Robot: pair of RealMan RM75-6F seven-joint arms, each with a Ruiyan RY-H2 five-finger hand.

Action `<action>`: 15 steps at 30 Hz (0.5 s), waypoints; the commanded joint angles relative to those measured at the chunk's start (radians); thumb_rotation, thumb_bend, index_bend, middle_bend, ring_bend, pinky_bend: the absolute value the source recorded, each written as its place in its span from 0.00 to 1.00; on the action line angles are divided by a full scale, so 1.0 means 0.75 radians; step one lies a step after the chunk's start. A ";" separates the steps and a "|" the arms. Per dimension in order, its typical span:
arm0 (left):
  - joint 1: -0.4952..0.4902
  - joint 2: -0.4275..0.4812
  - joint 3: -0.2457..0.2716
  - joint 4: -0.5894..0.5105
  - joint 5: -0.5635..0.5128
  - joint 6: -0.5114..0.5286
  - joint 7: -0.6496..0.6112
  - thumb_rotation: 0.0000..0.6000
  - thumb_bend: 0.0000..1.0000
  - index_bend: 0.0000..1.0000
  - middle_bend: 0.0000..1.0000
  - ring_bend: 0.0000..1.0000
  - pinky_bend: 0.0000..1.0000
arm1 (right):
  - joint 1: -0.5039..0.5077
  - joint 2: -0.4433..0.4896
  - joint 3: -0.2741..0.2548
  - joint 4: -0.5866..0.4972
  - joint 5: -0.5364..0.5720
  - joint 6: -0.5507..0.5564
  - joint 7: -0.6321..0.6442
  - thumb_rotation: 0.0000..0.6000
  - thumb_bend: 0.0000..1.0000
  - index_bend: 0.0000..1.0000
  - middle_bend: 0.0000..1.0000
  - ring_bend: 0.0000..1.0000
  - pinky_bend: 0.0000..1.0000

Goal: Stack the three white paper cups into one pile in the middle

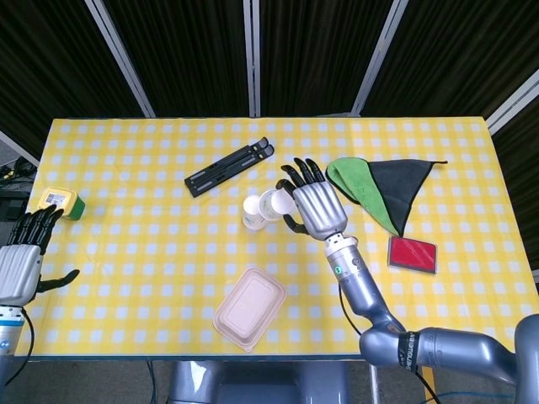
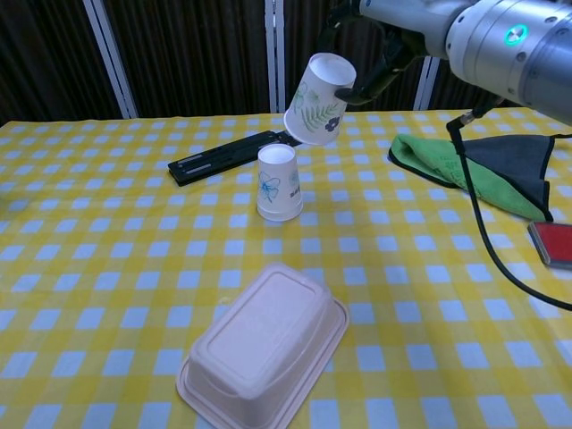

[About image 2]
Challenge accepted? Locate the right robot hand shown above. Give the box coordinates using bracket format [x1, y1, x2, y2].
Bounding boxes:
[315, 0, 466, 106]

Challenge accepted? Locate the white cup fern print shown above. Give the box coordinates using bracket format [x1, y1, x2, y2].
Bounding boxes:
[283, 52, 358, 147]

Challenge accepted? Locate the white cup blue flower print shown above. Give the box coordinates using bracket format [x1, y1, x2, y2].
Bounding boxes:
[257, 143, 304, 215]

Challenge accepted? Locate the green and grey cloth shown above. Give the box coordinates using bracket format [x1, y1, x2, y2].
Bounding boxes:
[387, 132, 572, 223]

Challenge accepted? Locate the white cup black line base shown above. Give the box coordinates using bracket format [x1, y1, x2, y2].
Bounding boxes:
[257, 206, 304, 223]

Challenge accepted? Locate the black folding stand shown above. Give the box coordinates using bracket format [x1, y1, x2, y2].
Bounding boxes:
[167, 129, 299, 188]

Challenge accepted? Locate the red box grey rim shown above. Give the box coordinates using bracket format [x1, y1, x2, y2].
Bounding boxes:
[526, 220, 572, 270]

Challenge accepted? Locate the pink plastic container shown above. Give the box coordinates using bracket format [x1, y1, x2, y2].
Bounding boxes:
[175, 262, 350, 429]

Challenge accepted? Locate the yellow checked tablecloth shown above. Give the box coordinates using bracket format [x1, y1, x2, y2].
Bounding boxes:
[0, 103, 572, 429]

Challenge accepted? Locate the white screen frame post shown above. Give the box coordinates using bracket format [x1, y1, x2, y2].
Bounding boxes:
[413, 54, 442, 111]
[264, 0, 287, 114]
[82, 0, 139, 120]

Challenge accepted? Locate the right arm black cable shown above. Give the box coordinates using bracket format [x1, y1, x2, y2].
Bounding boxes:
[446, 96, 572, 312]

